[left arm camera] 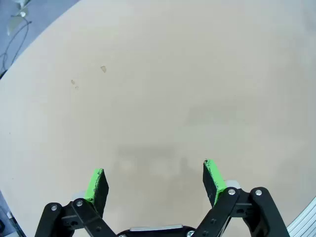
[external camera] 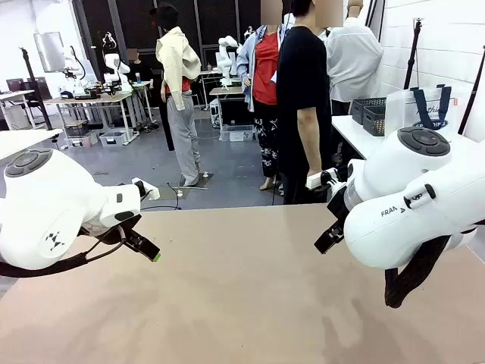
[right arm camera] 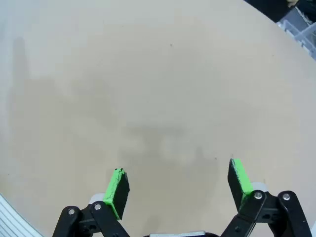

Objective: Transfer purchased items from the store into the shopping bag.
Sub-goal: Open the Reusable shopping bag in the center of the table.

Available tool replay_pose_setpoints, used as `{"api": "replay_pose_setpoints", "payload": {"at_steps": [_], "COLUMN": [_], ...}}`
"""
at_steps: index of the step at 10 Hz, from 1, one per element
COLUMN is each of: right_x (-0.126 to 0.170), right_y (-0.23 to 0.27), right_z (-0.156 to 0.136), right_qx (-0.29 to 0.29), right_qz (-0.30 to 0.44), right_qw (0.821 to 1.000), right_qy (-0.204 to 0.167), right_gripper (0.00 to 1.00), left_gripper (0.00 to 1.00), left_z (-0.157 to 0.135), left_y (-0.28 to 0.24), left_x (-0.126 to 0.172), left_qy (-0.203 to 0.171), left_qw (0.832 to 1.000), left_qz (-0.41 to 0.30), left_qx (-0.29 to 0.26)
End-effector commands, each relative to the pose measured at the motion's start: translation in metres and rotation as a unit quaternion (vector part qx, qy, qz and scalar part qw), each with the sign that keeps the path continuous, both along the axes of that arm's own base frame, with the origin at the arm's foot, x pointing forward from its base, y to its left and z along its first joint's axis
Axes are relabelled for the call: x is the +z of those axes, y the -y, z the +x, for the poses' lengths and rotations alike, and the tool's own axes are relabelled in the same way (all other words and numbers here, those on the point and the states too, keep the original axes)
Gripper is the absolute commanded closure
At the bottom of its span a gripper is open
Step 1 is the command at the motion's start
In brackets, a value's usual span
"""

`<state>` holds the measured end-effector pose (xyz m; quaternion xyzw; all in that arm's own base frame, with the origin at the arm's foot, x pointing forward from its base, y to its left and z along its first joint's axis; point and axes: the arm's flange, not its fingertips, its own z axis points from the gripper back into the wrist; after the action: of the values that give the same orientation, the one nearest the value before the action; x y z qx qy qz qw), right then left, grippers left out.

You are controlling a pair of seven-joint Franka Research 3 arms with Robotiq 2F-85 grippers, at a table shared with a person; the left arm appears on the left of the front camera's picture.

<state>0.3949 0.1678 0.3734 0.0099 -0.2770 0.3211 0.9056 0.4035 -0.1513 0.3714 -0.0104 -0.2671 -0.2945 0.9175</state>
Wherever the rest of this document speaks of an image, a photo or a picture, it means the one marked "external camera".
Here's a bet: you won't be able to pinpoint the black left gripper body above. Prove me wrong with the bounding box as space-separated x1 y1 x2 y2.
99 214 142 246

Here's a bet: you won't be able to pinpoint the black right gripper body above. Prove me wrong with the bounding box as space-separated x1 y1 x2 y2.
326 182 352 223

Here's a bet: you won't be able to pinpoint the translucent shopping bag navy handles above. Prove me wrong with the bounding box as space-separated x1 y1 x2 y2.
384 84 460 134

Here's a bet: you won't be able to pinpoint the white side table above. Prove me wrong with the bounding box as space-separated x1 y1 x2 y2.
330 115 388 161

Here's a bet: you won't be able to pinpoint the grey floor storage bin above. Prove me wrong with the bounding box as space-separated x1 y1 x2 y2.
99 130 129 149

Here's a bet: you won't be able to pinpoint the clear plastic storage box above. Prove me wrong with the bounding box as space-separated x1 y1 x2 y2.
219 124 255 143

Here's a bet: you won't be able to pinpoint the white height-adjustable table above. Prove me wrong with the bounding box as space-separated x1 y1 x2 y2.
0 128 64 162

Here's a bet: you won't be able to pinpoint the person in black t-shirt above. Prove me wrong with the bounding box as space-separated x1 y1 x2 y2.
275 0 344 206

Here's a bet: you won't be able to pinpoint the wooden top workbench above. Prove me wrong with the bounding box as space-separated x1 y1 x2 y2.
44 90 138 146

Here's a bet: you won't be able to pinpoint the person in red shirt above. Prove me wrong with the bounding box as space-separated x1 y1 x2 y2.
236 22 289 191

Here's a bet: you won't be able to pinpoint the small wooden top table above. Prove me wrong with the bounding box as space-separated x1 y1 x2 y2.
208 86 244 100

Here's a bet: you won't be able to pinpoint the black tripod stand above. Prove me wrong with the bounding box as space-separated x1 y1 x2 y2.
17 46 55 132

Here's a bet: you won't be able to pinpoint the seated background person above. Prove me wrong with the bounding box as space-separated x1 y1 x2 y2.
126 48 153 83

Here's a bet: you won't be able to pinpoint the black slanted tripod leg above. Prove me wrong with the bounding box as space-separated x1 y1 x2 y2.
457 45 485 137

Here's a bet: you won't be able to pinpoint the mannequin beige hoodie grey pants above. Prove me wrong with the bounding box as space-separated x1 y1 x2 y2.
149 2 204 187

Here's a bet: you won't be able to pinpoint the grey whiteboard panel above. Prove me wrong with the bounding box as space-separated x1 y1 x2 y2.
33 31 66 74

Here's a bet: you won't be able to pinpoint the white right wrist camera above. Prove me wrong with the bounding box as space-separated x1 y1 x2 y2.
305 168 348 191

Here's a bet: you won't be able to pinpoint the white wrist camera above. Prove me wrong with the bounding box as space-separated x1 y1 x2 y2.
305 168 348 191
131 177 161 202

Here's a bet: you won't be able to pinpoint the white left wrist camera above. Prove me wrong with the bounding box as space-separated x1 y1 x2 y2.
131 177 161 202

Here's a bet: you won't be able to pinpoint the metal mannequin base plate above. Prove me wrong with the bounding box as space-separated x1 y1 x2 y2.
177 171 215 191
149 184 191 202

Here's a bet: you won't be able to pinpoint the left arm black cable sleeve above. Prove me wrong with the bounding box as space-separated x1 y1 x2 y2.
0 226 127 278

